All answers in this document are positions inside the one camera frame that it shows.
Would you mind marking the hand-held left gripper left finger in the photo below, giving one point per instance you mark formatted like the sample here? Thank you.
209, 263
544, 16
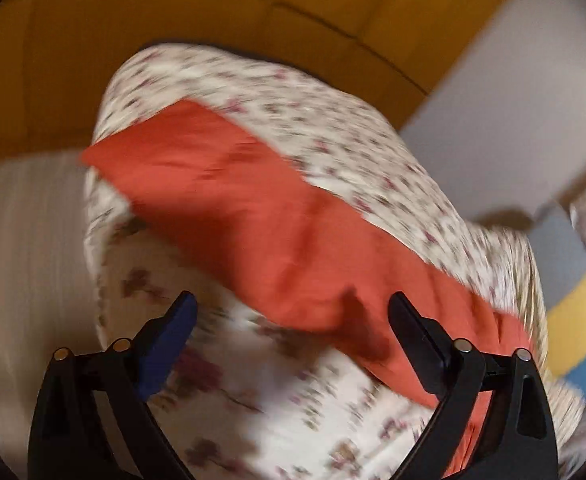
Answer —
165, 345

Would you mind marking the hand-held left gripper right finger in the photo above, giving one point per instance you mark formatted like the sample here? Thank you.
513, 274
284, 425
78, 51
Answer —
415, 340

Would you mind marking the yellow padded headboard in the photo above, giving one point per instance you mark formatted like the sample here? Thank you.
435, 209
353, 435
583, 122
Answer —
173, 35

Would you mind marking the floral printed bed sheet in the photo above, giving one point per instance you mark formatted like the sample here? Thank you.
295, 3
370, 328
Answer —
253, 400

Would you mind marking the red cloth garment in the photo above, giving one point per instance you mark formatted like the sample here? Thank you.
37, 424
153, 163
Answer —
273, 230

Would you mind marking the grey yellow blue cushion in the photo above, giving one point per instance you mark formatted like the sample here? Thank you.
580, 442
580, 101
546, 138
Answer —
573, 305

